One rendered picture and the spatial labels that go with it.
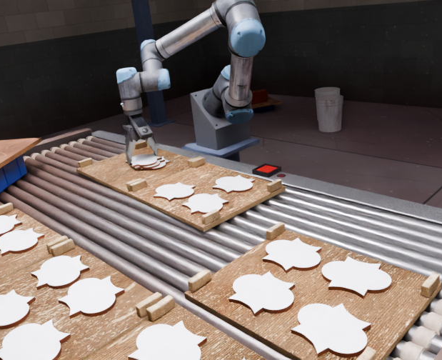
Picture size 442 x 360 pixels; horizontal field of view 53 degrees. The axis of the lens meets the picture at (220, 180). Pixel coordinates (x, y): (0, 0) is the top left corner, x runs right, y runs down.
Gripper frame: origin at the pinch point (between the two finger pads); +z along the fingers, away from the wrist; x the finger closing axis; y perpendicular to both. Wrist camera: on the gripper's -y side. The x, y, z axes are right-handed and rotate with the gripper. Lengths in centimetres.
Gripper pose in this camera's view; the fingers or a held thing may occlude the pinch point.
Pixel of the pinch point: (143, 159)
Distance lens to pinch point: 180.2
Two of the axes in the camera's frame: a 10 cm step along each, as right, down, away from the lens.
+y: -5.2, -2.7, 8.1
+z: 1.0, 9.2, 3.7
